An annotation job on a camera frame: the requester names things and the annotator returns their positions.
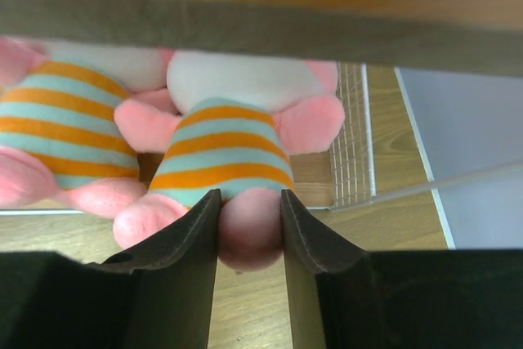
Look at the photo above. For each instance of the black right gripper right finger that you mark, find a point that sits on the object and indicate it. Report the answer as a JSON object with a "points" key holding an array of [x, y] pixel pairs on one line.
{"points": [[341, 296]]}

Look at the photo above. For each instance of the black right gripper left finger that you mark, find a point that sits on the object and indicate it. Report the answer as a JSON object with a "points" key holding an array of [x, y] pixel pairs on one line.
{"points": [[156, 294]]}

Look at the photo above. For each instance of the pink plush striped hat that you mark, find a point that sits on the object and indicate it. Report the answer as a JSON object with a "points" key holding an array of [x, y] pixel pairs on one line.
{"points": [[238, 120]]}

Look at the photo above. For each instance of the white wire wooden shelf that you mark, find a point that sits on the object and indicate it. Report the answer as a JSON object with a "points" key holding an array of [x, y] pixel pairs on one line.
{"points": [[478, 36]]}

